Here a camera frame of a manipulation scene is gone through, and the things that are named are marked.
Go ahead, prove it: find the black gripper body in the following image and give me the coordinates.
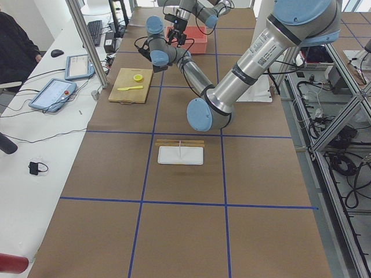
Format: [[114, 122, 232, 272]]
[[165, 8, 189, 32]]

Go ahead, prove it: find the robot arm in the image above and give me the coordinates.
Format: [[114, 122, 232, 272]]
[[141, 1, 342, 131], [164, 0, 235, 46]]

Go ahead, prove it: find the pink plastic bin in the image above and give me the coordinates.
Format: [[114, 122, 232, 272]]
[[180, 25, 208, 54]]

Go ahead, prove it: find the yellow lemon slice toy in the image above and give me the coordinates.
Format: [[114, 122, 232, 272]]
[[133, 74, 144, 82]]

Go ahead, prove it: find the black power adapter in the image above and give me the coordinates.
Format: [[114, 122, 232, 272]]
[[104, 32, 117, 53]]

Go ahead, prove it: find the yellow plastic knife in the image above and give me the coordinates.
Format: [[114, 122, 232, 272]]
[[117, 85, 144, 92]]

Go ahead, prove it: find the bamboo cutting board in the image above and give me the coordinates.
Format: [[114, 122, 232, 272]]
[[108, 68, 153, 104]]

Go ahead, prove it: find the black keyboard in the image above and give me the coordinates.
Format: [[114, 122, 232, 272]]
[[87, 20, 103, 46]]

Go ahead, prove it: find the blue teach pendant far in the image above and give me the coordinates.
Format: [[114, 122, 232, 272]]
[[64, 54, 95, 81]]

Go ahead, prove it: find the blue teach pendant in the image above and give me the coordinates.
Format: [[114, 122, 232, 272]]
[[28, 78, 77, 113], [64, 54, 95, 81]]

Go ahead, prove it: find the wooden chopstick pair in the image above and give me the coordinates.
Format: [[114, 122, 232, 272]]
[[155, 139, 205, 147]]

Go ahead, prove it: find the black computer mouse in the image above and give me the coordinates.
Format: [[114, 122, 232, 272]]
[[50, 49, 64, 58]]

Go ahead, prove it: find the white rectangular tray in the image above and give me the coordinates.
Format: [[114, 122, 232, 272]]
[[157, 146, 203, 165]]

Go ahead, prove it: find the blue teach pendant near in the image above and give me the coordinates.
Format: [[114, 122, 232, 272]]
[[28, 78, 77, 113]]

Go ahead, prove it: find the person in black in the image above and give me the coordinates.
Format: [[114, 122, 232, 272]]
[[1, 12, 42, 83]]

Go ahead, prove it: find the small black clip device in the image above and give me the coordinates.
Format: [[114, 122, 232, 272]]
[[28, 162, 49, 175]]

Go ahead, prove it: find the red cylinder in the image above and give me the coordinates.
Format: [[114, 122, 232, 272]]
[[0, 253, 30, 274]]

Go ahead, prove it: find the aluminium frame post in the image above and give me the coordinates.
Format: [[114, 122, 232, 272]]
[[66, 0, 108, 89]]

